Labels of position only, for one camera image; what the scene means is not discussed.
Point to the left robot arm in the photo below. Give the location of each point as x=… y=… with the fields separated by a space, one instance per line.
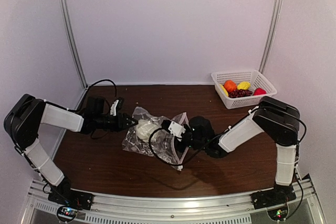
x=23 y=121

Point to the aluminium front rail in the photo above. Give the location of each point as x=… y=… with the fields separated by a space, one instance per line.
x=232 y=208

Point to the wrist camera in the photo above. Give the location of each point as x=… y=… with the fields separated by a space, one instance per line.
x=116 y=106
x=174 y=129

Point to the aluminium wall post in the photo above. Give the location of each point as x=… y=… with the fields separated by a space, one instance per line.
x=72 y=42
x=271 y=34

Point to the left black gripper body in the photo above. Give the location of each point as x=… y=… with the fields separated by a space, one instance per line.
x=113 y=125

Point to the right aluminium wall post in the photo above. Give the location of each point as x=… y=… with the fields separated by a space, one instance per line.
x=271 y=34

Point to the left aluminium wall post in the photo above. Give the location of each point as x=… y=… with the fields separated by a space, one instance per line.
x=72 y=42

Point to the yellow fake banana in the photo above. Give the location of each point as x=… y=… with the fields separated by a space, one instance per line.
x=224 y=90

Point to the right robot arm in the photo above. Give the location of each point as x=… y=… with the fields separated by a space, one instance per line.
x=280 y=121

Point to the purple fake grapes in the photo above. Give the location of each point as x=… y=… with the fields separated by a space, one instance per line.
x=240 y=93

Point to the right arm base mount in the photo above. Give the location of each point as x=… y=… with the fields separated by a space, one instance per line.
x=272 y=197

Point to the clear zip top bag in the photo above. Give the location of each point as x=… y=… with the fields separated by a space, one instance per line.
x=160 y=144

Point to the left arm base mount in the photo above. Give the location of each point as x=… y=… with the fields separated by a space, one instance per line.
x=72 y=198

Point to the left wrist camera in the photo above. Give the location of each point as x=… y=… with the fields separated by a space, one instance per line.
x=116 y=106

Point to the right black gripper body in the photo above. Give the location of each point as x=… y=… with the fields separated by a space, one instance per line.
x=180 y=149

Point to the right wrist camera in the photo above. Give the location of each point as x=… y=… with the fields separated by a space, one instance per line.
x=174 y=129

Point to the white fake garlic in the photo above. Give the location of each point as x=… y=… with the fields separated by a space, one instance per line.
x=144 y=129

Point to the orange fake fruit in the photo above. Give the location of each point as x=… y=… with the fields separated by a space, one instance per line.
x=230 y=86

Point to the white plastic basket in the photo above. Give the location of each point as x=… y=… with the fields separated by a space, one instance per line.
x=254 y=77

